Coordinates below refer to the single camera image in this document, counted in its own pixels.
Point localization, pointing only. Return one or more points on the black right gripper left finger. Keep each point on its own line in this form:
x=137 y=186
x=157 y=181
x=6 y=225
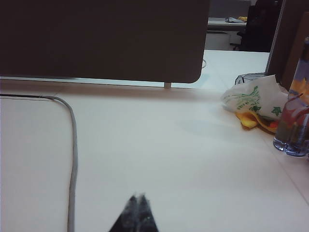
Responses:
x=128 y=217

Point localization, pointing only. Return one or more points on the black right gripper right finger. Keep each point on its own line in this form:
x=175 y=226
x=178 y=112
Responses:
x=147 y=217

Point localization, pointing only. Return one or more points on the black white small box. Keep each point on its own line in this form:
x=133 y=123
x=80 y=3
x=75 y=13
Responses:
x=248 y=78

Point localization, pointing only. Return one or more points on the yellow orange snack packet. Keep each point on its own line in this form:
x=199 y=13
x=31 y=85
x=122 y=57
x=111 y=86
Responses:
x=248 y=119

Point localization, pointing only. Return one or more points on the white green-printed plastic bag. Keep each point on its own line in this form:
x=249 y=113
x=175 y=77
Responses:
x=251 y=96

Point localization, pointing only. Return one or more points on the clear drink bottle colourful label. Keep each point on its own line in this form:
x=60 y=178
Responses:
x=295 y=116

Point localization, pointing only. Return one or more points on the brown desk divider panel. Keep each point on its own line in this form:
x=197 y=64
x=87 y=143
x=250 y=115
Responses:
x=103 y=38

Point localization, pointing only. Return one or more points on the white background desk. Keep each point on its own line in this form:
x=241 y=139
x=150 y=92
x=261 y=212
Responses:
x=224 y=25

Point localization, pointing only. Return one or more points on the grey cloth bundle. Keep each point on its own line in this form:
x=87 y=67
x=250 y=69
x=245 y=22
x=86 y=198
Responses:
x=232 y=20

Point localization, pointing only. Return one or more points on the small yellow object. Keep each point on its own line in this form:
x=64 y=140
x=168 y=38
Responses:
x=242 y=18

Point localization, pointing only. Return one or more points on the black office chair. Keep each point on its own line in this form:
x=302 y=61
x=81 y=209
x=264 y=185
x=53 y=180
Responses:
x=260 y=24

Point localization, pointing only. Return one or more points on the brown side partition panel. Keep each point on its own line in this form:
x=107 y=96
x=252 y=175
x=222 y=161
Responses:
x=287 y=36

